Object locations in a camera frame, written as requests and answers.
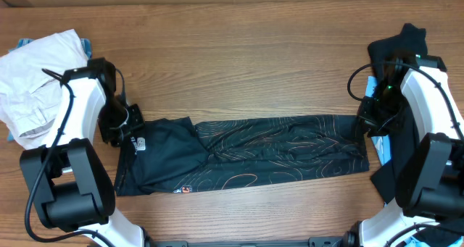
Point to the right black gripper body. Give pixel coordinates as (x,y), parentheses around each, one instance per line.
(387,111)

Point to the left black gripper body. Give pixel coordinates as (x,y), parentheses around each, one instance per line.
(117,122)

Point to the black orange patterned jersey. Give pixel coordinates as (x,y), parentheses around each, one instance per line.
(177,156)

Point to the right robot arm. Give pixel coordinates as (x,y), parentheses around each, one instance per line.
(429,188)

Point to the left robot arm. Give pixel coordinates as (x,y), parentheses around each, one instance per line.
(71,193)

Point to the light blue t-shirt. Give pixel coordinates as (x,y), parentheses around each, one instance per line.
(393,151)

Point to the plain black garment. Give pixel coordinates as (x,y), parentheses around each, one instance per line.
(411,39)

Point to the white folded shorts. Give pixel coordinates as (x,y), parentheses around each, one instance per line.
(30,98)

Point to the blue denim garment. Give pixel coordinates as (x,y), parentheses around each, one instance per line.
(87,47)

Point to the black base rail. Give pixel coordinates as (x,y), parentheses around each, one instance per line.
(311,242)

